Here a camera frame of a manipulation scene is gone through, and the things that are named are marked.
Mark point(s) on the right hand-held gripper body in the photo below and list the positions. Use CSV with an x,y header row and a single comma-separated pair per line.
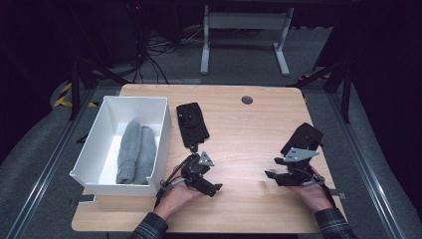
x,y
298,177

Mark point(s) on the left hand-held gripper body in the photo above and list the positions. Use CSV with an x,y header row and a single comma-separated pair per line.
x,y
195,172

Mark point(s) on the black glove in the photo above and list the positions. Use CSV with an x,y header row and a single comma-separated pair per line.
x,y
303,137
191,124

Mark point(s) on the grey mitten with label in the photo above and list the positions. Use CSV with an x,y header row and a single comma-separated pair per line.
x,y
128,149

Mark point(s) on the white rectangular box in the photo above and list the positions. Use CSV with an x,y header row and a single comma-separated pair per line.
x,y
103,146

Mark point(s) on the person's right hand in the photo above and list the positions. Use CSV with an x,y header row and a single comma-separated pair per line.
x,y
315,197

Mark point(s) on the person's left hand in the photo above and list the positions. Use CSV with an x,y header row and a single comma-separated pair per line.
x,y
172,199

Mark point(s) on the grey tape strip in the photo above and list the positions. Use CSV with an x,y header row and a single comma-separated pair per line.
x,y
341,195

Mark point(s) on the grey round table grommet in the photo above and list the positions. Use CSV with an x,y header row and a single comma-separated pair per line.
x,y
247,100

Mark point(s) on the black metal stand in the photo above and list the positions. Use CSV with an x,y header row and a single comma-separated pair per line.
x,y
75,89
346,89

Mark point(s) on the yellow black hazard tape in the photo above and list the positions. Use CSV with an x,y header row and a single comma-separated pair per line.
x,y
63,96

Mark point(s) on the grey metal floor rail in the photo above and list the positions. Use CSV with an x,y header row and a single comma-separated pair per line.
x,y
365,166
49,166

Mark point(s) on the white metal table frame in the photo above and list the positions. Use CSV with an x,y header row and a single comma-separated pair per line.
x,y
245,20

